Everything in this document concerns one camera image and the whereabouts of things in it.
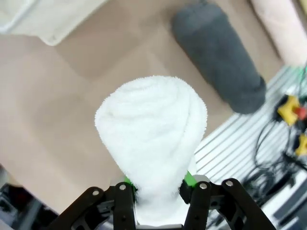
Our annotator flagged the grey towel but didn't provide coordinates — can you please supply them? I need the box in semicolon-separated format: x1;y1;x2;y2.
170;1;267;115

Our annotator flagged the green cable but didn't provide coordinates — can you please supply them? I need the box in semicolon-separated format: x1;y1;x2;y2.
291;64;307;99

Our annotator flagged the grooved aluminium frame plate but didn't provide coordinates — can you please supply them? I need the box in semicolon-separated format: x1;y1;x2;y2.
193;64;307;230

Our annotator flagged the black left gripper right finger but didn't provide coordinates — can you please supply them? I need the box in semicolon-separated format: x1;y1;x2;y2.
178;170;276;230

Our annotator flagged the white towel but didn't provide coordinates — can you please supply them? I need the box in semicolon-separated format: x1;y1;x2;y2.
94;75;208;227

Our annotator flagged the yellow emergency stop box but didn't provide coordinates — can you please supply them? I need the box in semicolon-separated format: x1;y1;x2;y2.
277;94;303;127
295;134;307;156

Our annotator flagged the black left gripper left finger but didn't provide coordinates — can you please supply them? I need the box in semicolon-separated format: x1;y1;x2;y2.
47;176;140;230

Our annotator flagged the black cable bundle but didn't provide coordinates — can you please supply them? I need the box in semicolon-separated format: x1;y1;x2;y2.
242;115;307;207

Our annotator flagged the beige rolled towel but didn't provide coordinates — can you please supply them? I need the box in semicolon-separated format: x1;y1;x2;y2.
249;0;307;66

